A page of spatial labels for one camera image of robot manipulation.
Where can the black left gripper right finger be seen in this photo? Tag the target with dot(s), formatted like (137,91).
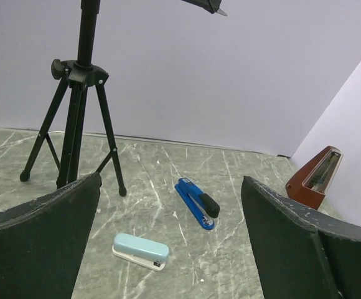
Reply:
(300,252)

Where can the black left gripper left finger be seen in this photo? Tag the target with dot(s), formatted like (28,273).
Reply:
(42,242)

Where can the blue black stapler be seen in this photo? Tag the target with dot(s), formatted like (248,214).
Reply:
(203,207)

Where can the light blue white stapler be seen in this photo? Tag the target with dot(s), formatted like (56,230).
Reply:
(144,252)

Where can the brown wooden metronome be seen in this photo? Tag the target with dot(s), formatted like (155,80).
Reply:
(310,184)

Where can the black music stand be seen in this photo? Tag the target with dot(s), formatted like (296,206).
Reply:
(77,76)

